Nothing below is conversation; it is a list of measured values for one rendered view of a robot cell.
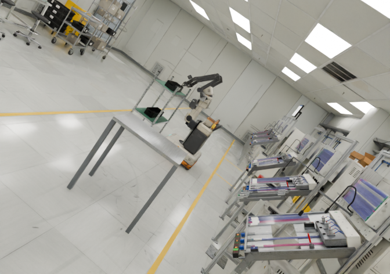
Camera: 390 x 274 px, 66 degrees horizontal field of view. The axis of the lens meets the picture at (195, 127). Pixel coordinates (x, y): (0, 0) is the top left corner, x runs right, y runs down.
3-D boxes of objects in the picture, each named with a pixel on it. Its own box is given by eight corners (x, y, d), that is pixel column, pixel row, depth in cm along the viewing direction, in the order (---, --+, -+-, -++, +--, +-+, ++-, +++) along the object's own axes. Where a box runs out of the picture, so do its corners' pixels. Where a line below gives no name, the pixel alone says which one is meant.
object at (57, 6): (32, 20, 754) (46, -5, 740) (44, 25, 799) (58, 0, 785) (51, 35, 749) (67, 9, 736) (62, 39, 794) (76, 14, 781)
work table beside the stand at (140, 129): (90, 173, 313) (131, 112, 299) (143, 213, 311) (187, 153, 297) (66, 187, 269) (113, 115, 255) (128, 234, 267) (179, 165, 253)
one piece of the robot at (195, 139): (195, 155, 563) (222, 120, 548) (190, 161, 510) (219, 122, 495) (181, 144, 566) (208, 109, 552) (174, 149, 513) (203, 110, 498)
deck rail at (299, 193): (249, 198, 349) (249, 193, 348) (249, 197, 350) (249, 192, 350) (314, 195, 334) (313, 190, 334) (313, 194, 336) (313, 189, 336)
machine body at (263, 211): (233, 255, 357) (266, 216, 346) (237, 230, 426) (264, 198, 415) (278, 291, 350) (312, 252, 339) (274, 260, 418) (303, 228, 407)
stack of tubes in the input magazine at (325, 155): (318, 172, 335) (334, 153, 330) (310, 163, 384) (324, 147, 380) (328, 179, 333) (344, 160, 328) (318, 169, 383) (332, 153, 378)
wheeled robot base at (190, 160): (195, 163, 569) (203, 152, 565) (188, 170, 507) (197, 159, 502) (168, 141, 576) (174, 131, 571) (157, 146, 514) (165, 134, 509)
